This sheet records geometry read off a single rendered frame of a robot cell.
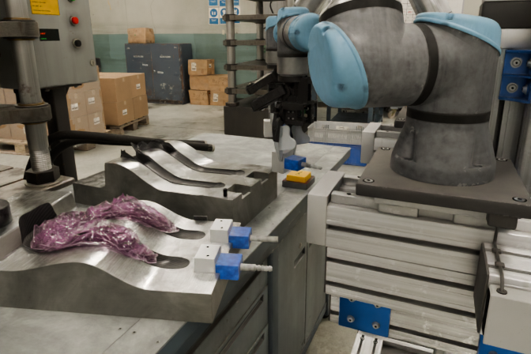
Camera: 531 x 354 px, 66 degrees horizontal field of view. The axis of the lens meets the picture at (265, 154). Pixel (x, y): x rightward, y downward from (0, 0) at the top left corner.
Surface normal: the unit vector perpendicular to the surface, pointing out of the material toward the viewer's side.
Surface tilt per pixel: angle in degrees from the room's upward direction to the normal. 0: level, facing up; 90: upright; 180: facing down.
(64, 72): 90
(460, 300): 90
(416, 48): 64
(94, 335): 0
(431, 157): 72
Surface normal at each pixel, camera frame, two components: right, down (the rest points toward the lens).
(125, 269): 0.47, -0.83
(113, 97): -0.18, 0.28
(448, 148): -0.27, -0.04
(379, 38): 0.10, -0.10
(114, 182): -0.41, 0.25
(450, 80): 0.18, 0.52
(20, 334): 0.00, -0.96
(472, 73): 0.16, 0.31
